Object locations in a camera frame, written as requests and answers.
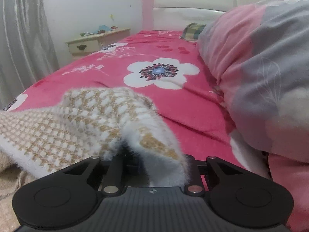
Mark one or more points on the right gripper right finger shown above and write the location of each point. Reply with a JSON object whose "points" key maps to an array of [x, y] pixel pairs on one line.
{"points": [[194, 186]]}

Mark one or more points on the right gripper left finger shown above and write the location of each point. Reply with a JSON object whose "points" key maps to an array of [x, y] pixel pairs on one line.
{"points": [[112, 182]]}

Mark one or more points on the beige white houndstooth sweater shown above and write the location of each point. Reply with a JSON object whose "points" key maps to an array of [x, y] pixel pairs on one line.
{"points": [[86, 122]]}

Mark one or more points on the pink floral bed blanket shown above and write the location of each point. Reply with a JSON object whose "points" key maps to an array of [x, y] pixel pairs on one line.
{"points": [[157, 64]]}

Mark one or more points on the cream bedside table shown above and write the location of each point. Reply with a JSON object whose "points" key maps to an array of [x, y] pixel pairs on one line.
{"points": [[87, 45]]}

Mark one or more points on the pink grey quilt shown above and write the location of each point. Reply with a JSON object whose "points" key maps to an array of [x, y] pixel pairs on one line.
{"points": [[258, 54]]}

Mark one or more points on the grey curtain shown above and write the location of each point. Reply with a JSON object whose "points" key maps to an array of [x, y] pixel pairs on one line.
{"points": [[27, 50]]}

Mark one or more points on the green plaid pillow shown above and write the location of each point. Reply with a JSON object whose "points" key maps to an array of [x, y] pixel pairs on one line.
{"points": [[192, 31]]}

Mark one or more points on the blue cloth on nightstand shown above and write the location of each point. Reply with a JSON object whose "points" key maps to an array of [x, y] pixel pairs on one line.
{"points": [[102, 29]]}

